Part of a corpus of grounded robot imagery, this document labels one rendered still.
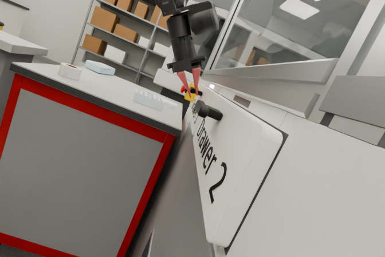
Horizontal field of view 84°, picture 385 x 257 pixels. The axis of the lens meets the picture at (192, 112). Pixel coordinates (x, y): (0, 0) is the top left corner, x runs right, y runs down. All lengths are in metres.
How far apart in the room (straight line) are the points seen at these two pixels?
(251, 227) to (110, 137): 0.67
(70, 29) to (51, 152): 4.55
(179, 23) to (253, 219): 0.47
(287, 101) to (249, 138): 0.04
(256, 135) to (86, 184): 0.78
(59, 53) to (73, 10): 0.93
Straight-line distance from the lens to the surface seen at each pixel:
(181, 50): 0.55
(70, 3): 5.40
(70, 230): 1.03
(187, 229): 0.35
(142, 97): 0.87
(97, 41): 4.66
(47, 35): 5.51
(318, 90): 0.18
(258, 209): 0.18
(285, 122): 0.19
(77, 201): 0.95
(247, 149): 0.18
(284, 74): 0.22
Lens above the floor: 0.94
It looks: 9 degrees down
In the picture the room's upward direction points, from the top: 23 degrees clockwise
